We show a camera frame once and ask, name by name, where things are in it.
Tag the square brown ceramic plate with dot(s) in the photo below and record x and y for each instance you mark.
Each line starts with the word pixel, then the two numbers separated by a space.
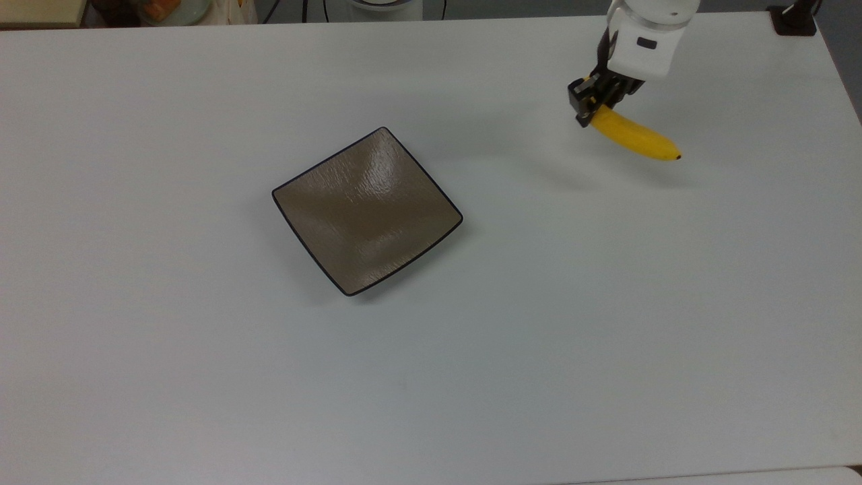
pixel 367 212

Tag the yellow banana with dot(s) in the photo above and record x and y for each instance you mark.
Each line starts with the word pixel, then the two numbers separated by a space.
pixel 636 135

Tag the wooden box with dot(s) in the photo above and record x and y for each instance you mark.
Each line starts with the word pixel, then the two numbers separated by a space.
pixel 40 10

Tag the white plastic bag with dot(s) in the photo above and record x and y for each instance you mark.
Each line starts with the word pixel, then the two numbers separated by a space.
pixel 232 12

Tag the bowl with orange contents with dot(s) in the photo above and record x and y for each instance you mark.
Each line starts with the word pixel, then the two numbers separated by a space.
pixel 168 10

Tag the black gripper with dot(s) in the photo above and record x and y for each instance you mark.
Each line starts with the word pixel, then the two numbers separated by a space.
pixel 616 82

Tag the black table clamp mount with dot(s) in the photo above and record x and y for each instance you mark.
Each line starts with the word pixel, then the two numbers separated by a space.
pixel 794 23

